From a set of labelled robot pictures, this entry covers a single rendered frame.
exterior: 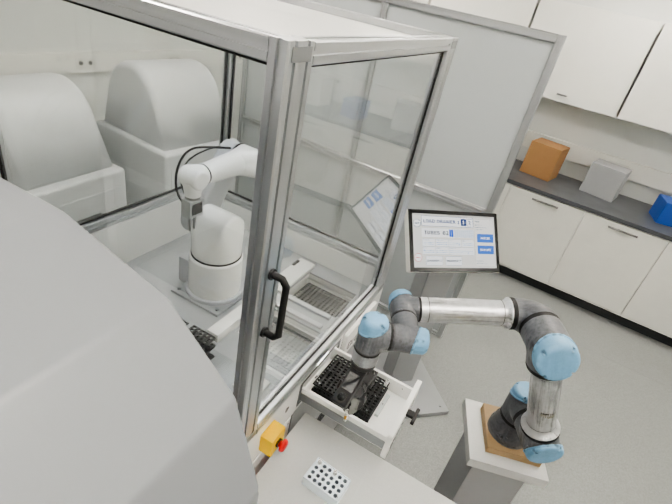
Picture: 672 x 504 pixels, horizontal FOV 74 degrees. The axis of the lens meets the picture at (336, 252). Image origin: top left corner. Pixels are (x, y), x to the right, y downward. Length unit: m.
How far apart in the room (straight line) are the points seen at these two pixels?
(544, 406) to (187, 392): 1.16
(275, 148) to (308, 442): 1.10
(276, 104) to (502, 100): 2.14
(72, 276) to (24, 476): 0.20
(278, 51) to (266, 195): 0.25
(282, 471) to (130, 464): 1.09
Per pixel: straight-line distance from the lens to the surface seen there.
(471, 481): 1.96
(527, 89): 2.78
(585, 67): 4.38
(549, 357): 1.32
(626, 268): 4.38
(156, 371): 0.54
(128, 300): 0.55
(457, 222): 2.37
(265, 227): 0.87
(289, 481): 1.56
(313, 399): 1.60
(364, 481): 1.60
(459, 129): 2.89
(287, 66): 0.77
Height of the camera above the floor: 2.09
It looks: 31 degrees down
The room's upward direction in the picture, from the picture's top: 13 degrees clockwise
